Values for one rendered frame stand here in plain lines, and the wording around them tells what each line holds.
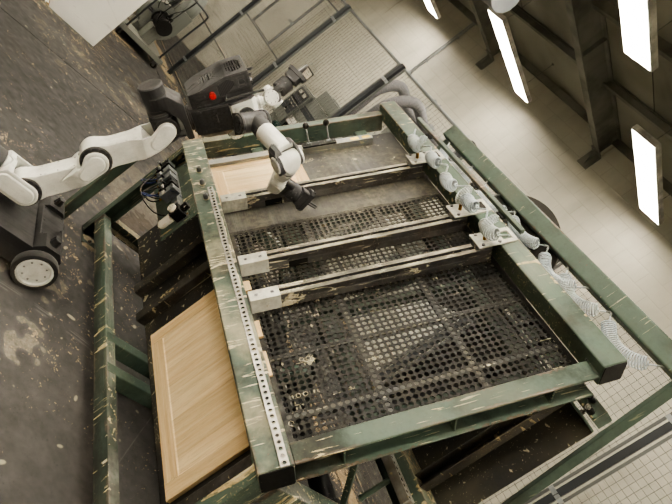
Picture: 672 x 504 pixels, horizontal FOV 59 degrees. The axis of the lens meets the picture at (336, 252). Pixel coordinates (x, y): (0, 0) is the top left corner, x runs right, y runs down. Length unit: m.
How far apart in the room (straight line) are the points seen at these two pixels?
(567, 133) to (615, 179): 0.98
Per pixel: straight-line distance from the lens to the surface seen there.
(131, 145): 2.94
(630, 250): 7.84
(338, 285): 2.47
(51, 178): 3.03
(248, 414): 2.08
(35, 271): 3.06
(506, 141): 8.94
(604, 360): 2.31
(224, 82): 2.79
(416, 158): 3.21
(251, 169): 3.32
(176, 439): 2.64
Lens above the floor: 1.65
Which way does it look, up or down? 8 degrees down
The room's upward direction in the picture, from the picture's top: 54 degrees clockwise
